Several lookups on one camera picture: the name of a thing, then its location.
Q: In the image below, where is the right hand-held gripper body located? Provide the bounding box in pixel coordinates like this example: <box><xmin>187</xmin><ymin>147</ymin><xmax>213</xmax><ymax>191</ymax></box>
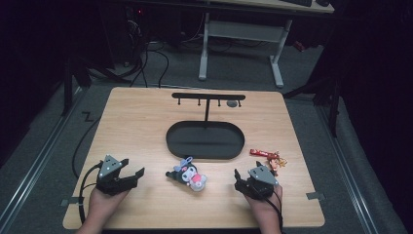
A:
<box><xmin>234</xmin><ymin>165</ymin><xmax>281</xmax><ymax>200</ymax></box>

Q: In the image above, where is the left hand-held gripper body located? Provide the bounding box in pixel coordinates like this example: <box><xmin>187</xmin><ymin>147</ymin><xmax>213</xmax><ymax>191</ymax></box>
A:
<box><xmin>95</xmin><ymin>154</ymin><xmax>138</xmax><ymax>197</ymax></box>

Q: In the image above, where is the red strap figure keychain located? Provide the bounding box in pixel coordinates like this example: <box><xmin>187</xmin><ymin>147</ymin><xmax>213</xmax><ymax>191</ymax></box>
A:
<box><xmin>249</xmin><ymin>147</ymin><xmax>288</xmax><ymax>177</ymax></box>

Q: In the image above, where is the black hook rack with tray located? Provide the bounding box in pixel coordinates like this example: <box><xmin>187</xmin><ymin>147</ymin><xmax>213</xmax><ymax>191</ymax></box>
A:
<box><xmin>166</xmin><ymin>93</ymin><xmax>246</xmax><ymax>161</ymax></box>

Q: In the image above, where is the black and pink plush keychain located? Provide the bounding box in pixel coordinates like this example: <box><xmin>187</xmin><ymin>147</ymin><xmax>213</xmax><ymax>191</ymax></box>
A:
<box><xmin>165</xmin><ymin>156</ymin><xmax>208</xmax><ymax>193</ymax></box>

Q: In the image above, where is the person's right hand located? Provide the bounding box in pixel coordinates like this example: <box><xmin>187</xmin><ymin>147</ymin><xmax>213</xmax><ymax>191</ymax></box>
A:
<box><xmin>244</xmin><ymin>184</ymin><xmax>283</xmax><ymax>221</ymax></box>

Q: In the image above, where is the person's left hand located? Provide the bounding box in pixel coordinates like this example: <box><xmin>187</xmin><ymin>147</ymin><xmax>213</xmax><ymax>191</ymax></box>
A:
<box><xmin>88</xmin><ymin>187</ymin><xmax>130</xmax><ymax>223</ymax></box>

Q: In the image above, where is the grey tape piece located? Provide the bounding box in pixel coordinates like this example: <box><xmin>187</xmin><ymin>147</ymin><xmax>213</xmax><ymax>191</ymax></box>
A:
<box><xmin>306</xmin><ymin>191</ymin><xmax>326</xmax><ymax>201</ymax></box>
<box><xmin>59</xmin><ymin>196</ymin><xmax>81</xmax><ymax>208</ymax></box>

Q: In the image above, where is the black metal stand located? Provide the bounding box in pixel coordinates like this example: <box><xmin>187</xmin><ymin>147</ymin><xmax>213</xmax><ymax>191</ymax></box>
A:
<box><xmin>282</xmin><ymin>76</ymin><xmax>343</xmax><ymax>138</ymax></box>
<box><xmin>60</xmin><ymin>53</ymin><xmax>94</xmax><ymax>117</ymax></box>

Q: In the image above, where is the black keyboard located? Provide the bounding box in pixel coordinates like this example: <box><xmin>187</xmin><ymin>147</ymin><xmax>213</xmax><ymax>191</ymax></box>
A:
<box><xmin>280</xmin><ymin>0</ymin><xmax>314</xmax><ymax>8</ymax></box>

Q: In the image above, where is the left hand-held gripper cable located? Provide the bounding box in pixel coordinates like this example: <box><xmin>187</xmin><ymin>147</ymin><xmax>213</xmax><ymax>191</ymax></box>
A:
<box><xmin>77</xmin><ymin>162</ymin><xmax>102</xmax><ymax>225</ymax></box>

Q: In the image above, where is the hand-held gripper cable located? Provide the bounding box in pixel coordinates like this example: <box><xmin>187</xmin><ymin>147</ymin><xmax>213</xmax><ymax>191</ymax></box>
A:
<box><xmin>77</xmin><ymin>162</ymin><xmax>102</xmax><ymax>225</ymax></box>
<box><xmin>259</xmin><ymin>187</ymin><xmax>284</xmax><ymax>234</ymax></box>

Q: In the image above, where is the black floor cable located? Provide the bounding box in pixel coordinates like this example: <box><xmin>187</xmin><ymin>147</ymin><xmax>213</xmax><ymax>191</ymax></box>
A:
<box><xmin>71</xmin><ymin>116</ymin><xmax>102</xmax><ymax>179</ymax></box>

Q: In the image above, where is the right hand-held gripper cable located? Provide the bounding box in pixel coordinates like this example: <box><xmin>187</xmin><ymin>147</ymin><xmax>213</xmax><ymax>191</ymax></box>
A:
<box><xmin>259</xmin><ymin>187</ymin><xmax>284</xmax><ymax>234</ymax></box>

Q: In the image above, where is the aluminium floor rail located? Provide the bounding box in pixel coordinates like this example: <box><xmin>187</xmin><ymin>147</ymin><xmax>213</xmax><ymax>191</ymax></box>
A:
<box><xmin>315</xmin><ymin>104</ymin><xmax>382</xmax><ymax>234</ymax></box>
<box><xmin>0</xmin><ymin>87</ymin><xmax>86</xmax><ymax>233</ymax></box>

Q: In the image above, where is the bundle of black cables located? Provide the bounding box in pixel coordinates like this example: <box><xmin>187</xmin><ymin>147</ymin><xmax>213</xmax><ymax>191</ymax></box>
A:
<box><xmin>125</xmin><ymin>19</ymin><xmax>170</xmax><ymax>89</ymax></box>

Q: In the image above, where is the white metal frame desk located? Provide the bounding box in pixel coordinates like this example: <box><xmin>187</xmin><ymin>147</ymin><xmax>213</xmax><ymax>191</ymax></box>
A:
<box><xmin>197</xmin><ymin>0</ymin><xmax>336</xmax><ymax>89</ymax></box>

